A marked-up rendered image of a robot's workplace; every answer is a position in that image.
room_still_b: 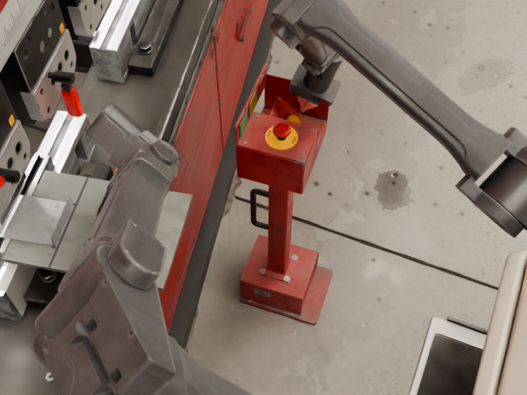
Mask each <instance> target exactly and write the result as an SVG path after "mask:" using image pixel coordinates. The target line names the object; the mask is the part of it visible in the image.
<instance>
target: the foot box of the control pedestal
mask: <svg viewBox="0 0 527 395"><path fill-rule="evenodd" d="M267 249H268V237H266V236H263V235H260V234H259V235H258V238H257V239H256V243H255V245H254V247H253V250H252V252H251V255H250V257H249V260H248V262H247V264H246V266H245V269H244V272H243V274H242V277H241V279H240V285H241V297H240V299H239V301H240V303H244V304H247V305H250V306H254V307H257V308H260V309H263V310H267V311H270V312H272V313H277V314H280V315H282V316H285V317H289V318H292V319H295V320H298V321H302V322H304V323H308V324H312V325H316V324H317V322H318V318H319V314H320V312H321V309H322V305H323V303H324V300H325V296H326V293H327V291H328V288H329V284H330V281H331V278H332V275H333V271H332V270H330V269H328V268H325V267H322V266H317V265H318V253H319V252H316V251H314V250H311V249H308V248H304V247H300V246H298V245H293V244H290V253H292V254H294V255H298V256H299V258H298V260H297V263H296V266H295V269H294V271H293V275H292V277H291V280H290V282H289V283H286V282H283V281H279V280H276V279H273V278H270V277H265V276H263V275H260V274H258V272H259V270H260V267H261V264H262V262H263V260H264V256H265V255H266V252H267Z"/></svg>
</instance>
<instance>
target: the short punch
mask: <svg viewBox="0 0 527 395"><path fill-rule="evenodd" d="M26 177H27V176H26V174H25V173H24V174H23V176H22V178H21V180H20V182H19V184H18V186H17V188H16V190H15V192H14V194H13V196H12V198H11V200H10V202H9V204H8V206H7V208H6V210H5V212H4V214H3V216H2V218H1V220H0V233H1V232H2V230H3V228H4V226H5V224H6V222H7V220H8V218H9V216H10V214H11V212H12V210H13V208H14V206H15V204H16V201H17V199H18V197H19V196H20V193H21V191H22V189H23V188H24V185H25V182H24V180H25V179H26Z"/></svg>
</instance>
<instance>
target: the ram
mask: <svg viewBox="0 0 527 395"><path fill-rule="evenodd" d="M9 1H10V0H0V16H1V14H2V12H3V11H4V9H5V7H6V6H7V5H8V3H9ZM41 2H42V0H28V1H27V3H26V5H25V6H24V8H23V10H22V11H21V13H20V15H19V16H18V17H17V19H16V21H15V23H14V25H13V26H12V28H11V29H10V31H9V33H8V34H7V36H6V37H5V40H4V41H3V43H2V44H1V46H0V72H1V70H2V68H3V67H4V65H5V63H6V61H7V59H8V58H9V56H10V55H11V53H12V51H13V50H14V48H15V46H16V44H17V42H18V41H19V40H20V38H21V36H22V34H23V33H24V31H25V29H26V28H27V25H28V24H29V23H30V21H31V19H32V17H33V15H34V14H35V12H36V10H37V9H38V7H39V6H40V4H41Z"/></svg>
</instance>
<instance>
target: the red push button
mask: <svg viewBox="0 0 527 395"><path fill-rule="evenodd" d="M273 133H274V135H275V136H277V139H278V140H285V139H286V137H287V136H289V134H290V133H291V128H290V127H289V125H287V124H286V123H278V124H277V125H275V126H274V128H273Z"/></svg>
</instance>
